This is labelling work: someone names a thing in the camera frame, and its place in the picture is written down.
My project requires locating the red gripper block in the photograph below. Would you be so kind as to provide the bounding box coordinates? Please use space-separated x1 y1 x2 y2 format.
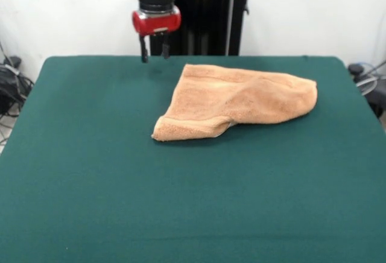
131 5 182 63

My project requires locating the tan terry towel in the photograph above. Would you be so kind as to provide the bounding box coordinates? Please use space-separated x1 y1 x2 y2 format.
150 63 318 142

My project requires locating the dark green table cloth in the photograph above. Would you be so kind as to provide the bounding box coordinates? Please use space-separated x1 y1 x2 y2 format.
0 55 386 263

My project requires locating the black floor equipment lump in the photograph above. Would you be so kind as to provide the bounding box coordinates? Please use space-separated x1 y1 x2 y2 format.
0 56 34 116
347 62 386 119

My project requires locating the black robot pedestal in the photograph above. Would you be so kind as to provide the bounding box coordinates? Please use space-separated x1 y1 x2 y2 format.
141 0 252 57

